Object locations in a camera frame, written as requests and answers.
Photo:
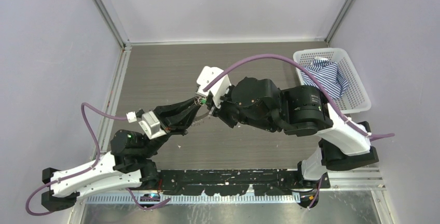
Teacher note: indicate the white plastic basket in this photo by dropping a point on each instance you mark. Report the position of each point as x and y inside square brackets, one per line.
[355, 99]

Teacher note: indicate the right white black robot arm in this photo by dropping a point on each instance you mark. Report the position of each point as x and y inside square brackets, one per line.
[299, 111]

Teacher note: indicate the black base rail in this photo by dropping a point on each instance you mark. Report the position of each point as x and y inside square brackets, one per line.
[263, 182]

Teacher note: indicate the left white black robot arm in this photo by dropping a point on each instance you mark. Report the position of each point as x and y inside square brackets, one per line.
[128, 164]

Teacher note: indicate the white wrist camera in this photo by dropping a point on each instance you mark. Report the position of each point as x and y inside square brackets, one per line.
[148, 122]
[210, 82]

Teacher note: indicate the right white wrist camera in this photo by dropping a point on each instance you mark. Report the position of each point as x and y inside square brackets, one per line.
[210, 82]

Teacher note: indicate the blue striped shirt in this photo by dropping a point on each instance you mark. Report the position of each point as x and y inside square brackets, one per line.
[329, 75]

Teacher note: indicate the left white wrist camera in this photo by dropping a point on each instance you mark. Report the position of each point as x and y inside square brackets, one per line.
[148, 122]

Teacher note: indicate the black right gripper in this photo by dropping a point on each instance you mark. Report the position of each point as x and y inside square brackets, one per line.
[221, 111]

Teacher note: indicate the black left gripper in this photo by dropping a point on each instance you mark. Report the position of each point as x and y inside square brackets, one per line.
[177, 116]

